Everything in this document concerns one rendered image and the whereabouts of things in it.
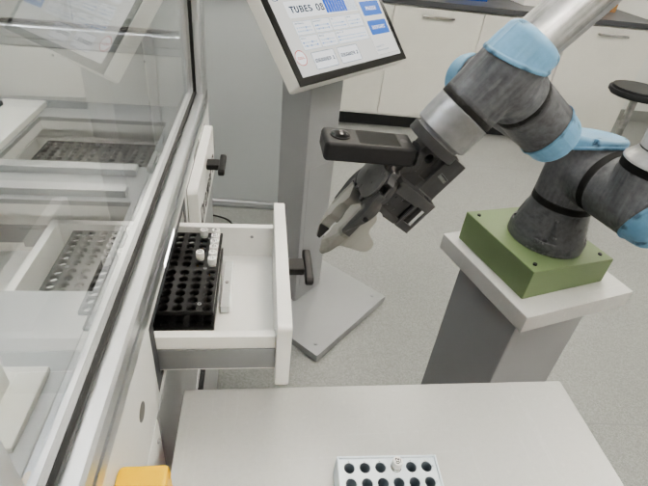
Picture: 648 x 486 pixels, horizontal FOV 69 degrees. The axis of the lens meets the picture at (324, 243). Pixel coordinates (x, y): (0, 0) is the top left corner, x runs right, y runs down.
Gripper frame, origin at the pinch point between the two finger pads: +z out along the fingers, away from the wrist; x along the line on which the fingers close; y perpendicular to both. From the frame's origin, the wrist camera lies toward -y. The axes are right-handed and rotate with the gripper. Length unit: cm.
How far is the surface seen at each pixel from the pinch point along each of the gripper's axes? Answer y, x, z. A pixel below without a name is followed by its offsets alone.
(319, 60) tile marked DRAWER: 3, 75, -7
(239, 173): 29, 164, 73
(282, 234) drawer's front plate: -2.3, 4.8, 5.8
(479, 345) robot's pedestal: 57, 15, 9
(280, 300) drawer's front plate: -2.8, -9.6, 6.2
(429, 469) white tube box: 20.5, -24.6, 7.2
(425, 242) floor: 117, 134, 35
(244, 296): -1.5, 1.2, 16.5
